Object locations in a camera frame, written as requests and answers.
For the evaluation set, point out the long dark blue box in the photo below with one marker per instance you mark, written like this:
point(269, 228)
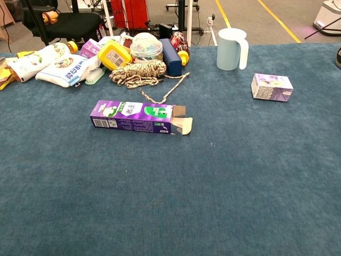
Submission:
point(171, 58)

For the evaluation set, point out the small black box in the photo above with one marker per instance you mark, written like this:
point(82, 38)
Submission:
point(165, 30)

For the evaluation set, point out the blue table mat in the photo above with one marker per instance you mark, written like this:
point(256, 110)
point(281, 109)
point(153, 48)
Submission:
point(186, 186)

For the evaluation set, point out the clear tub of binder clips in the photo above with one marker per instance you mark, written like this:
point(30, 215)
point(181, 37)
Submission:
point(146, 48)

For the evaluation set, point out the dark red bottle yellow cap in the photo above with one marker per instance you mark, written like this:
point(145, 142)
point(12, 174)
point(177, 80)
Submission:
point(179, 42)

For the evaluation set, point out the light green brush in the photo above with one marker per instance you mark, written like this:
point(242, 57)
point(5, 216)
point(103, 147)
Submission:
point(95, 76)

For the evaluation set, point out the yellow green lidded container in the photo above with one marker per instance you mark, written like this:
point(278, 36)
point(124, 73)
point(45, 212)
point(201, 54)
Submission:
point(113, 56)

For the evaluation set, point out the red white snack packet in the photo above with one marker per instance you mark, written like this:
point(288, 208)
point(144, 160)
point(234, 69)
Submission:
point(127, 42)

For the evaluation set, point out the white upright pole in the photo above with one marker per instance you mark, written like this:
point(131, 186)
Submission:
point(190, 24)

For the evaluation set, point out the small purple drink carton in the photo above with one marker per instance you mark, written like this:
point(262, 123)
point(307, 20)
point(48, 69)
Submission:
point(270, 88)

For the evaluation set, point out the white blue milk carton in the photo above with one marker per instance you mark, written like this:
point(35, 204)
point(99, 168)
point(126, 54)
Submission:
point(106, 40)

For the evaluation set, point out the white power strip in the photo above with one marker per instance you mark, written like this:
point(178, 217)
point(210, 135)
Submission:
point(211, 24)

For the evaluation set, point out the purple white milk carton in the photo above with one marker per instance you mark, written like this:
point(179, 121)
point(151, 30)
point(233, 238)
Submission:
point(89, 49)

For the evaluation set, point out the black wheeled stand base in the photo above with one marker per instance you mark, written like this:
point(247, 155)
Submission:
point(182, 13)

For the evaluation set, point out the white bag blue lettering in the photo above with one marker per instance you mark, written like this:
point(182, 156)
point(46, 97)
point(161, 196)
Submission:
point(66, 69)

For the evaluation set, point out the red cabinet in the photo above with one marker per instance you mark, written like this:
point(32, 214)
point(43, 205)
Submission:
point(130, 13)

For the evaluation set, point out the white stand leg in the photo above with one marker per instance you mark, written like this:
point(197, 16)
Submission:
point(108, 18)

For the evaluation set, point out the black office chair base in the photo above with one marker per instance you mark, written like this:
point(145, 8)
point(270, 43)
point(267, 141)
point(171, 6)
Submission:
point(72, 24)

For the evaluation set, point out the white pouch yellow cap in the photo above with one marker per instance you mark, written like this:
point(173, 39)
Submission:
point(34, 62)

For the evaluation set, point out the small yellow package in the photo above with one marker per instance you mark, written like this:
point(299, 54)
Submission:
point(25, 54)

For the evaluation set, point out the brown yellow plush toy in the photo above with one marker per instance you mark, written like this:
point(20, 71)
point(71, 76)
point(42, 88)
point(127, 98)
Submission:
point(50, 17)

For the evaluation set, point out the razor blister pack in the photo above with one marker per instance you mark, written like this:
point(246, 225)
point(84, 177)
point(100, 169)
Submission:
point(5, 76)

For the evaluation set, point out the thin black stand leg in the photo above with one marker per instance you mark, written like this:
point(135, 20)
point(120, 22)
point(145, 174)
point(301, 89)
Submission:
point(322, 30)

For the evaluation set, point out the glass jar black lid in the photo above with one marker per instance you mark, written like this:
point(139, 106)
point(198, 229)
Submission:
point(339, 57)

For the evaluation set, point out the white machine housing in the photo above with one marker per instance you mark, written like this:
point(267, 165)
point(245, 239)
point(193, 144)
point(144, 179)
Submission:
point(329, 13)

